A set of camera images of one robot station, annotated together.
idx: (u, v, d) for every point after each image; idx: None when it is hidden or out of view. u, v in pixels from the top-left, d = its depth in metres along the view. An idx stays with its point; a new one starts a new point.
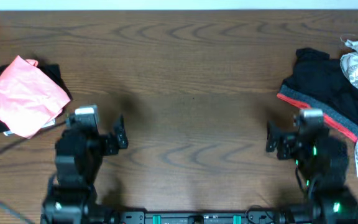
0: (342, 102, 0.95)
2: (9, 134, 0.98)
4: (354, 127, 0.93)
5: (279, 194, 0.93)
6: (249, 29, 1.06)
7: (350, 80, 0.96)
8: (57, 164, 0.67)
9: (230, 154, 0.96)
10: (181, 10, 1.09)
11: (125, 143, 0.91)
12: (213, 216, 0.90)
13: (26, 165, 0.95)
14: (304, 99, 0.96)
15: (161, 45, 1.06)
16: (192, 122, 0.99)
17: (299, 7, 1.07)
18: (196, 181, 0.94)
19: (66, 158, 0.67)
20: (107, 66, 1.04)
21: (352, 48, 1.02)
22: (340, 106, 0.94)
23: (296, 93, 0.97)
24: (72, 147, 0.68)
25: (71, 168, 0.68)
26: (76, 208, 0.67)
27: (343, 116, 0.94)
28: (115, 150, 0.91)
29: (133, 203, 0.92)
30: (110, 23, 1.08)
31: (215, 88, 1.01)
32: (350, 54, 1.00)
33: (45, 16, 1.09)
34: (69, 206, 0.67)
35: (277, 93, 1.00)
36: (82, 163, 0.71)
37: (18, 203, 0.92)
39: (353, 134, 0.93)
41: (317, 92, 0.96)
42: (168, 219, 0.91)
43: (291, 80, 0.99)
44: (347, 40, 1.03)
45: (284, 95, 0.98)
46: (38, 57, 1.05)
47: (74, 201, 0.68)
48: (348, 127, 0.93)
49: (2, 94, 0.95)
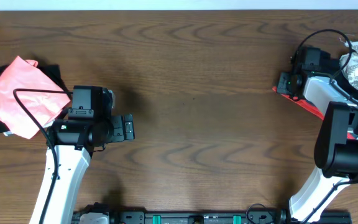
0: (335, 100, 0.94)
2: (8, 134, 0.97)
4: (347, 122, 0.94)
5: (279, 194, 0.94)
6: (250, 29, 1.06)
7: (350, 79, 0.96)
8: (76, 87, 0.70)
9: (230, 155, 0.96)
10: (181, 10, 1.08)
11: (133, 134, 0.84)
12: (214, 216, 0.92)
13: (27, 166, 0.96)
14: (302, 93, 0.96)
15: (161, 46, 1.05)
16: (192, 122, 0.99)
17: (300, 7, 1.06)
18: (196, 181, 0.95)
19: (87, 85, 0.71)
20: (107, 67, 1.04)
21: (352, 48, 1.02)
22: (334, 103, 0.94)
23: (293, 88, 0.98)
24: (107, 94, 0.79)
25: (86, 95, 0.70)
26: (81, 129, 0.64)
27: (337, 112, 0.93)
28: (120, 138, 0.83)
29: (133, 203, 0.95)
30: (110, 23, 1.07)
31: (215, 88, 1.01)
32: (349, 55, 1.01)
33: (43, 17, 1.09)
34: (76, 127, 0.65)
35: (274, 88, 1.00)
36: (100, 96, 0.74)
37: (22, 203, 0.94)
39: None
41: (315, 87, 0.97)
42: (168, 219, 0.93)
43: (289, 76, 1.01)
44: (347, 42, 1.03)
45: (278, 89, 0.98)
46: (38, 57, 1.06)
47: (79, 126, 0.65)
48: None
49: (2, 94, 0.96)
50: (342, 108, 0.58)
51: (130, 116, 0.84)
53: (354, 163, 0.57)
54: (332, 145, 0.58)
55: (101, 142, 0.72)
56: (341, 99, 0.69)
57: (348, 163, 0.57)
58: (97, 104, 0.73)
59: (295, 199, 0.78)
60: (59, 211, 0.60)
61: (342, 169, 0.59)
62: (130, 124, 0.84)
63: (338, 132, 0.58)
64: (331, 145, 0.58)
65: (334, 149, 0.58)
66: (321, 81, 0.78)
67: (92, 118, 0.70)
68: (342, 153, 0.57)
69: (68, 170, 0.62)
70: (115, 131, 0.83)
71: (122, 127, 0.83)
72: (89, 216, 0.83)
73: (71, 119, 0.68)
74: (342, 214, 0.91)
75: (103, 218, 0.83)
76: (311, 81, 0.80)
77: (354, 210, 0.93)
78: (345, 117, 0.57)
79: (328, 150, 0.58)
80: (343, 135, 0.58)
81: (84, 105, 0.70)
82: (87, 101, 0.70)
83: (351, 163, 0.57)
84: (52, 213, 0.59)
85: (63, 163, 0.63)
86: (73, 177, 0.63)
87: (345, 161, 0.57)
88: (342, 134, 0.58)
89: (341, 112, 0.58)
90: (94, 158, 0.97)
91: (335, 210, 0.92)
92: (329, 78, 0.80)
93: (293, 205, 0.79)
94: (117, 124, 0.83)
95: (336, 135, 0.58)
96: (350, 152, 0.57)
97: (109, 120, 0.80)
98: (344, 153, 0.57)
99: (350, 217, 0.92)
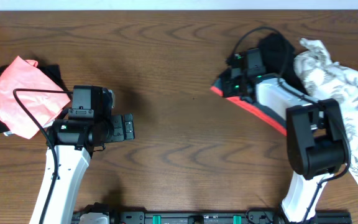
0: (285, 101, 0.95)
2: (8, 134, 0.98)
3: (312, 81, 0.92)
4: None
5: (279, 194, 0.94)
6: (250, 29, 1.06)
7: (304, 83, 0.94)
8: (76, 88, 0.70)
9: (230, 155, 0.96)
10: (181, 10, 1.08)
11: (133, 134, 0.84)
12: (214, 216, 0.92)
13: (27, 165, 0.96)
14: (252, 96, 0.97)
15: (161, 46, 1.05)
16: (192, 122, 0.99)
17: (300, 7, 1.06)
18: (196, 181, 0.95)
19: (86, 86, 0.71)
20: (107, 67, 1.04)
21: (307, 46, 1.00)
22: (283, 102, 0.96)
23: None
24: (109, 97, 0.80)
25: (86, 95, 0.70)
26: (81, 129, 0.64)
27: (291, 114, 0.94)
28: (120, 138, 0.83)
29: (133, 204, 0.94)
30: (110, 23, 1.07)
31: (199, 87, 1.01)
32: (305, 54, 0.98)
33: (44, 17, 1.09)
34: (75, 127, 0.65)
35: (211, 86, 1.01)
36: (99, 96, 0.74)
37: (22, 203, 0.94)
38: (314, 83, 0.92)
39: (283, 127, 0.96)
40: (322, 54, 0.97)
41: None
42: (168, 219, 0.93)
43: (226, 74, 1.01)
44: (302, 39, 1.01)
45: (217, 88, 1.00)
46: (38, 57, 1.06)
47: (79, 126, 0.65)
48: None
49: (2, 94, 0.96)
50: (299, 112, 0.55)
51: (131, 117, 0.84)
53: (329, 159, 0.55)
54: (304, 149, 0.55)
55: (101, 142, 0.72)
56: (294, 100, 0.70)
57: (325, 161, 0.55)
58: (97, 104, 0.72)
59: (287, 202, 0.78)
60: (59, 211, 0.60)
61: (320, 168, 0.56)
62: (130, 124, 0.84)
63: (303, 135, 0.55)
64: (302, 150, 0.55)
65: (306, 152, 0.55)
66: (268, 84, 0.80)
67: (92, 119, 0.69)
68: (315, 154, 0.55)
69: (68, 170, 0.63)
70: (115, 130, 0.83)
71: (122, 127, 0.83)
72: (88, 215, 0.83)
73: (70, 120, 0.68)
74: (342, 213, 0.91)
75: (103, 218, 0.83)
76: (260, 87, 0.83)
77: (354, 210, 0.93)
78: (306, 119, 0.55)
79: (301, 155, 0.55)
80: (309, 137, 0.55)
81: (84, 105, 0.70)
82: (87, 101, 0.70)
83: (325, 160, 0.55)
84: (52, 213, 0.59)
85: (62, 163, 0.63)
86: (74, 177, 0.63)
87: (319, 161, 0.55)
88: (307, 136, 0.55)
89: (300, 116, 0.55)
90: (94, 158, 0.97)
91: (335, 210, 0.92)
92: (276, 78, 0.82)
93: (287, 208, 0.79)
94: (117, 124, 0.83)
95: (303, 138, 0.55)
96: (322, 151, 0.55)
97: (109, 121, 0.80)
98: (316, 154, 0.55)
99: (350, 216, 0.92)
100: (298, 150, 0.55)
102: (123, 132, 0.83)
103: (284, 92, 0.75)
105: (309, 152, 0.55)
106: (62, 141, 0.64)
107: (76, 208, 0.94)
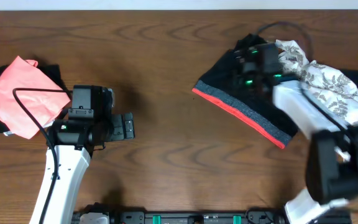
0: (265, 109, 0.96)
2: (8, 134, 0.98)
3: None
4: (278, 131, 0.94)
5: (279, 194, 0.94)
6: (250, 29, 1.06)
7: None
8: (75, 88, 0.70)
9: (230, 155, 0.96)
10: (181, 10, 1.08)
11: (133, 132, 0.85)
12: (214, 216, 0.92)
13: (27, 165, 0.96)
14: (231, 101, 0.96)
15: (161, 46, 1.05)
16: (192, 122, 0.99)
17: (300, 7, 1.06)
18: (196, 181, 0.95)
19: (84, 86, 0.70)
20: (106, 67, 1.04)
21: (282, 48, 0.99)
22: (262, 109, 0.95)
23: (230, 98, 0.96)
24: (109, 99, 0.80)
25: (86, 95, 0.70)
26: (81, 130, 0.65)
27: (271, 122, 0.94)
28: (120, 137, 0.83)
29: (133, 204, 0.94)
30: (110, 23, 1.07)
31: (192, 88, 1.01)
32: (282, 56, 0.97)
33: (44, 17, 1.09)
34: (74, 127, 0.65)
35: (194, 88, 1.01)
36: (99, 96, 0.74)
37: (22, 203, 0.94)
38: None
39: (263, 129, 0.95)
40: (298, 55, 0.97)
41: (247, 94, 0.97)
42: (168, 219, 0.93)
43: (209, 77, 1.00)
44: (276, 41, 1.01)
45: (199, 91, 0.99)
46: (38, 58, 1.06)
47: (78, 126, 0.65)
48: (275, 134, 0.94)
49: (2, 94, 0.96)
50: (326, 139, 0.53)
51: (130, 117, 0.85)
53: (351, 191, 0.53)
54: (326, 178, 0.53)
55: (101, 140, 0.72)
56: (319, 118, 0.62)
57: (347, 193, 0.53)
58: (97, 105, 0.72)
59: (292, 207, 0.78)
60: (59, 211, 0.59)
61: (339, 198, 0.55)
62: (130, 123, 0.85)
63: (328, 165, 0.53)
64: (325, 180, 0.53)
65: (329, 183, 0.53)
66: (289, 90, 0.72)
67: (92, 119, 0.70)
68: (339, 184, 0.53)
69: (68, 170, 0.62)
70: (115, 130, 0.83)
71: (122, 126, 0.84)
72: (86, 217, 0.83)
73: (69, 120, 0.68)
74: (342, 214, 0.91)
75: (103, 218, 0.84)
76: (278, 90, 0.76)
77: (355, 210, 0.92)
78: (332, 149, 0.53)
79: (322, 185, 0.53)
80: (334, 167, 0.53)
81: (84, 105, 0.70)
82: (87, 101, 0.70)
83: (348, 191, 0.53)
84: (51, 213, 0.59)
85: (63, 164, 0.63)
86: (74, 177, 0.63)
87: (341, 191, 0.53)
88: (332, 167, 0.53)
89: (327, 146, 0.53)
90: (94, 158, 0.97)
91: None
92: (296, 82, 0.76)
93: (291, 213, 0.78)
94: (117, 124, 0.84)
95: (327, 170, 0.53)
96: (345, 182, 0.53)
97: (109, 119, 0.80)
98: (339, 183, 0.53)
99: (350, 217, 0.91)
100: (320, 179, 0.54)
102: (123, 132, 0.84)
103: (306, 103, 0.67)
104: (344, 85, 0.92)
105: (332, 183, 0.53)
106: (62, 141, 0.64)
107: (76, 208, 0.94)
